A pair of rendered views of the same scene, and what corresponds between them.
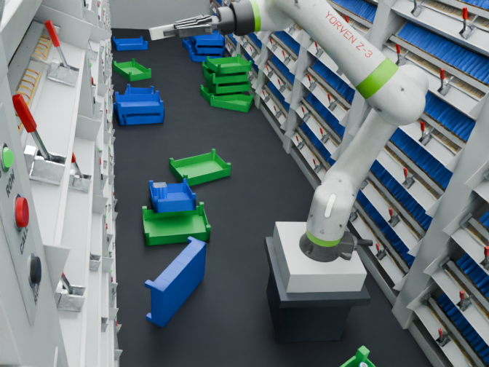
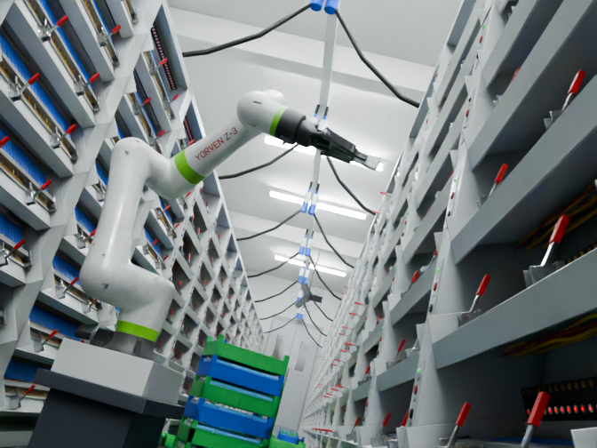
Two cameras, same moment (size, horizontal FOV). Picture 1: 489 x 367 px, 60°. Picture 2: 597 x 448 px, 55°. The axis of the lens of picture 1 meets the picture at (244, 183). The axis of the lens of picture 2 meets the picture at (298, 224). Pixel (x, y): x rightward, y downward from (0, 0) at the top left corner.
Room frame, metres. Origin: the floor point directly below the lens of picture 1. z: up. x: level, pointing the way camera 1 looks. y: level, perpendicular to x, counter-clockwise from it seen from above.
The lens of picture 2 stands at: (2.58, 0.72, 0.31)
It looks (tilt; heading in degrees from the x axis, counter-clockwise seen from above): 19 degrees up; 203
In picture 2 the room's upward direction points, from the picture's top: 16 degrees clockwise
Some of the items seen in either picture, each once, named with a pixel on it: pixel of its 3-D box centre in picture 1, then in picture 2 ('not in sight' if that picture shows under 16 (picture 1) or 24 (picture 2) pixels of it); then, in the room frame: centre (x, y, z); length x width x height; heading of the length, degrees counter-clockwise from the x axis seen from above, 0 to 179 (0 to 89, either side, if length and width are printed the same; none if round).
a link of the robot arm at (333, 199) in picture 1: (330, 211); (143, 304); (1.16, -0.30, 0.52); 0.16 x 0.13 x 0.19; 161
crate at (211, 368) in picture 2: not in sight; (239, 375); (0.44, -0.27, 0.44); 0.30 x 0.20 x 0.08; 131
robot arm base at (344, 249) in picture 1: (336, 242); (115, 343); (1.15, -0.35, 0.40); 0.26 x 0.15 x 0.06; 94
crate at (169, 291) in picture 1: (177, 279); not in sight; (1.16, 0.22, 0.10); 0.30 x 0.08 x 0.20; 158
